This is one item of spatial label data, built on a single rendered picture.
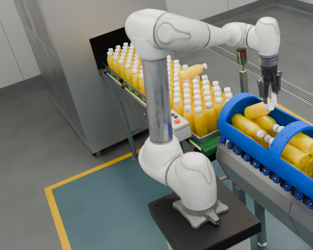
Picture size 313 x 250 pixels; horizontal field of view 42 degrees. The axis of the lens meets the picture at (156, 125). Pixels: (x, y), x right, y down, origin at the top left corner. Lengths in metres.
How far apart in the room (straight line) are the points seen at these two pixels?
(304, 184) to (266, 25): 0.70
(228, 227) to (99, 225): 1.86
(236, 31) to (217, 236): 0.89
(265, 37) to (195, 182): 0.70
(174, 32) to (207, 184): 0.63
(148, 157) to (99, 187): 2.08
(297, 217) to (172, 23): 1.12
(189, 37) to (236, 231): 0.80
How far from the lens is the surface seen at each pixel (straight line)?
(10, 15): 5.92
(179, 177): 1.64
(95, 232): 3.39
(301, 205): 2.01
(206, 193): 1.66
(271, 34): 1.84
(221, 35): 1.56
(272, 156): 1.95
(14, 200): 4.08
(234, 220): 1.75
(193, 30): 1.41
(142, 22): 1.50
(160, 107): 1.63
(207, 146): 2.44
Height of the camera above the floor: 2.34
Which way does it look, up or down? 32 degrees down
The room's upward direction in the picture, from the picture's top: 13 degrees counter-clockwise
